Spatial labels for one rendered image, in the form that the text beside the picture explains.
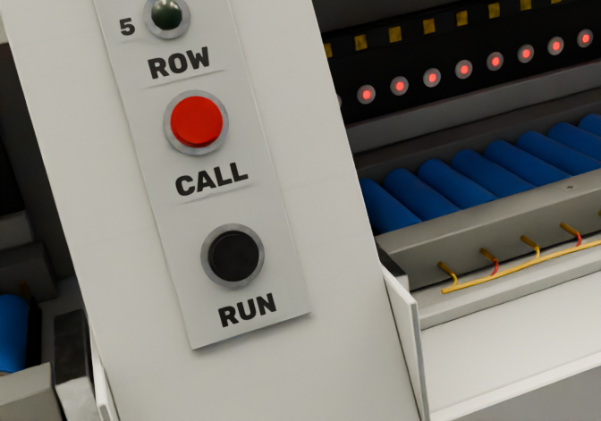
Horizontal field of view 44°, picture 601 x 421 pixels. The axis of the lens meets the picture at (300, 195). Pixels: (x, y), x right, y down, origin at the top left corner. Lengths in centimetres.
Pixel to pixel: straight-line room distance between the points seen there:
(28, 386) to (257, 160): 12
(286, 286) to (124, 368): 6
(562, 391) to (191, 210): 15
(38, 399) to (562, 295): 21
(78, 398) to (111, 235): 7
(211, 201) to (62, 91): 6
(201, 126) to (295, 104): 3
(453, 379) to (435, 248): 7
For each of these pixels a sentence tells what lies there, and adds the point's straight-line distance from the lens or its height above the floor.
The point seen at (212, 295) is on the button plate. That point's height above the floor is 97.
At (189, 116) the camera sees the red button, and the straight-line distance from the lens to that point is 23.
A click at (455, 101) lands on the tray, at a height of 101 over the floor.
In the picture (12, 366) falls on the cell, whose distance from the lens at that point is 32.
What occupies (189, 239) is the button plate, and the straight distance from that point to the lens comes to 23.
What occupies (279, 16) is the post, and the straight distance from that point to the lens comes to 24.
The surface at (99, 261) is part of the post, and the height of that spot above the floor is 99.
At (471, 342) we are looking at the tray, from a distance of 30.
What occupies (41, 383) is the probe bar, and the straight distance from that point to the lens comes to 29.
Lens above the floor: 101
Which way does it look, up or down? 4 degrees down
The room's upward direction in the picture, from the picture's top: 15 degrees counter-clockwise
